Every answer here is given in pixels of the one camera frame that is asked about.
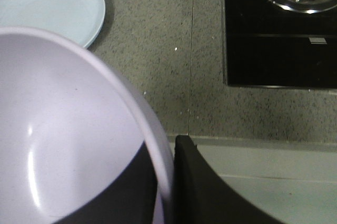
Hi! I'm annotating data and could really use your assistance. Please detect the black gas stove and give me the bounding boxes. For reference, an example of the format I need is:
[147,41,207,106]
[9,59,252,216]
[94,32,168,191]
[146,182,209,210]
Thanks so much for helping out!
[224,0,336,89]

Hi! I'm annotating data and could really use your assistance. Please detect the light blue plate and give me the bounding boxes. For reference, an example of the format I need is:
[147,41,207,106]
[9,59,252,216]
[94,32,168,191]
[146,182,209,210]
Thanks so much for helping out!
[1,0,106,48]

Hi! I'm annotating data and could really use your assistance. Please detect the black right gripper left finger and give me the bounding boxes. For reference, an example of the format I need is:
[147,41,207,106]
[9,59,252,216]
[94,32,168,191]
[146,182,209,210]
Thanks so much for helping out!
[58,144,157,223]

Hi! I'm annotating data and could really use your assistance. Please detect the purple plastic bowl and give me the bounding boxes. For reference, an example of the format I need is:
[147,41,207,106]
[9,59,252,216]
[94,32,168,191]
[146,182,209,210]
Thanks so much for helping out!
[1,27,174,223]

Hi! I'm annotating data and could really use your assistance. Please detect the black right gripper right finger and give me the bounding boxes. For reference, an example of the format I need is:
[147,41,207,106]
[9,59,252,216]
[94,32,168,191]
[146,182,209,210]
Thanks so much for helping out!
[174,135,279,223]

